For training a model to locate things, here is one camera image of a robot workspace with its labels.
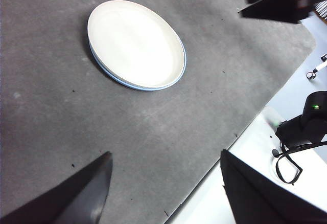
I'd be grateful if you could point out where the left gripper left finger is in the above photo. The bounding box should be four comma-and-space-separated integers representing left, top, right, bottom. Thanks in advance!
0, 151, 113, 224

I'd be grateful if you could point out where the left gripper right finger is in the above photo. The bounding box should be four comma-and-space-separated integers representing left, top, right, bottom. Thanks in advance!
221, 149, 327, 224

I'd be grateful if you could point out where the blue round plate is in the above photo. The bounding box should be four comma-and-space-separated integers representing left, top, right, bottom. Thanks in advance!
88, 38, 188, 92

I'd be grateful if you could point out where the white round plate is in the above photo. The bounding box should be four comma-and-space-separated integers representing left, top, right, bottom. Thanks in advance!
87, 0, 185, 89

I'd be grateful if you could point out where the white rod with metal tip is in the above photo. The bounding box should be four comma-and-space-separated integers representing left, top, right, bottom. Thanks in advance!
306, 61, 327, 80

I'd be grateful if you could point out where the dark grey table mat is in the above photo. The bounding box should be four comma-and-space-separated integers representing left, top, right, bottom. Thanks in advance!
0, 0, 317, 224

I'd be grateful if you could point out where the grey ribbed hose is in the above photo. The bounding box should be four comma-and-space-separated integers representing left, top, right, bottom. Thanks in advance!
313, 0, 327, 19

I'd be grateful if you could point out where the black cable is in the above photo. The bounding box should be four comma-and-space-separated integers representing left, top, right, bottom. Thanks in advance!
275, 141, 327, 186

